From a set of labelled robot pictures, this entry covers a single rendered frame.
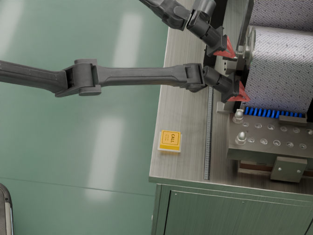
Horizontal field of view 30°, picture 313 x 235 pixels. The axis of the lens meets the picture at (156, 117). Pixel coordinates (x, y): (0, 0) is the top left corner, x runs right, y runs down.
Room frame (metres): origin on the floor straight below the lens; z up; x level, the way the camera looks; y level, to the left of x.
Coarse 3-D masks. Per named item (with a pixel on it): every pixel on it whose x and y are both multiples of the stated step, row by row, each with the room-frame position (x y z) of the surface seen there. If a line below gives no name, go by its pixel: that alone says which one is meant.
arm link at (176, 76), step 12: (84, 60) 1.29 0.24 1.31; (96, 60) 1.30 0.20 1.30; (96, 72) 1.26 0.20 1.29; (108, 72) 1.27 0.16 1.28; (120, 72) 1.29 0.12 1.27; (132, 72) 1.31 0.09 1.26; (144, 72) 1.32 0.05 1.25; (156, 72) 1.34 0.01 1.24; (168, 72) 1.36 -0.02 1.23; (180, 72) 1.37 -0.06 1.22; (192, 72) 1.39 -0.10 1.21; (96, 84) 1.24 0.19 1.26; (108, 84) 1.26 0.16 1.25; (120, 84) 1.28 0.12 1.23; (132, 84) 1.30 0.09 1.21; (144, 84) 1.32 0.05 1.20; (156, 84) 1.34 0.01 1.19; (168, 84) 1.35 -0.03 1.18; (180, 84) 1.35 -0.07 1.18
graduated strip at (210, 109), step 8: (208, 96) 1.58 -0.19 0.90; (208, 104) 1.54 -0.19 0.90; (208, 112) 1.50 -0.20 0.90; (208, 120) 1.46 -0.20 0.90; (208, 128) 1.42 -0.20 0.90; (208, 136) 1.38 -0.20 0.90; (208, 144) 1.34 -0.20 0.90; (208, 152) 1.30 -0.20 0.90; (208, 160) 1.27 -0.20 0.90; (208, 168) 1.23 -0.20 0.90; (208, 176) 1.20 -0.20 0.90
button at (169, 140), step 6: (162, 132) 1.36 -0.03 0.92; (168, 132) 1.36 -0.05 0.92; (174, 132) 1.36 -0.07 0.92; (180, 132) 1.37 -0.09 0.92; (162, 138) 1.33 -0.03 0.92; (168, 138) 1.33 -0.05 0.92; (174, 138) 1.33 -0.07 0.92; (162, 144) 1.30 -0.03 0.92; (168, 144) 1.31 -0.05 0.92; (174, 144) 1.31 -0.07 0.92
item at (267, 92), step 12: (252, 84) 1.43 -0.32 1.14; (264, 84) 1.43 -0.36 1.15; (276, 84) 1.42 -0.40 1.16; (288, 84) 1.42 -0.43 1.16; (300, 84) 1.42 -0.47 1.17; (312, 84) 1.42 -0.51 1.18; (252, 96) 1.43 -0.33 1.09; (264, 96) 1.42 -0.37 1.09; (276, 96) 1.42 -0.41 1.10; (288, 96) 1.42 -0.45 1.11; (300, 96) 1.42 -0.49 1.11; (312, 96) 1.42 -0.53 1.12; (240, 108) 1.43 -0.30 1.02; (264, 108) 1.42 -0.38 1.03; (276, 108) 1.42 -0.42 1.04; (288, 108) 1.42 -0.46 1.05; (300, 108) 1.42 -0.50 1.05
